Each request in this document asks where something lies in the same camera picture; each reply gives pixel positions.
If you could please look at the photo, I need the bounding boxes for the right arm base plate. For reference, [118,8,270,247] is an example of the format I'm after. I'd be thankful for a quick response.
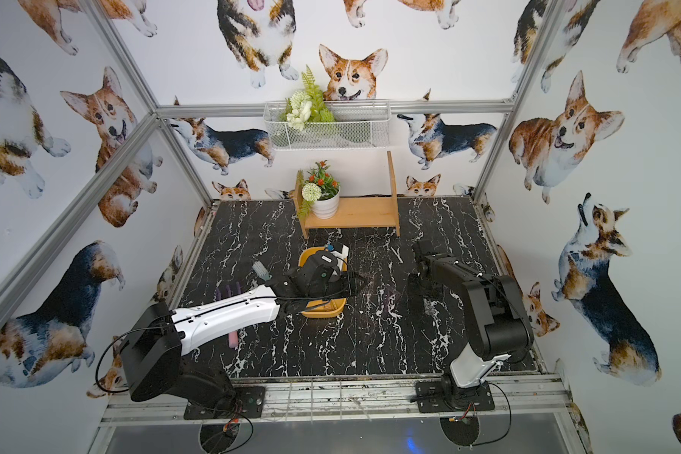
[410,380,496,414]

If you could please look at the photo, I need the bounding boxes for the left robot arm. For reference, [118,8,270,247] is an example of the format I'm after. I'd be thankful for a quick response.
[106,248,369,412]

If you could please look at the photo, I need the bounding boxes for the wooden shelf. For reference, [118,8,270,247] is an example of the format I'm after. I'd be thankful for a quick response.
[299,151,401,240]

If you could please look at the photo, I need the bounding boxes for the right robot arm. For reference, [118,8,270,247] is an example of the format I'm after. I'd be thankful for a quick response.
[409,240,533,407]

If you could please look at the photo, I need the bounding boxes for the white wire basket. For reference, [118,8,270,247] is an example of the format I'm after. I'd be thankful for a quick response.
[263,100,391,149]

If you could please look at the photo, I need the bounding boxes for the green fern white flowers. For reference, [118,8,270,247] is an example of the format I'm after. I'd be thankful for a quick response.
[279,66,336,132]

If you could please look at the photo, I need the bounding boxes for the potted flower plant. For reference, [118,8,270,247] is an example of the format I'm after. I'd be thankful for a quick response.
[299,160,341,221]

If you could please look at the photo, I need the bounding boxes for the yellow storage box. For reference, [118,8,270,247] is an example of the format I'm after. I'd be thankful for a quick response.
[298,247,347,319]

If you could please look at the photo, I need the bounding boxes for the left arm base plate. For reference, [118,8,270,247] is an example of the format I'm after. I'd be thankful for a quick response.
[183,386,267,420]

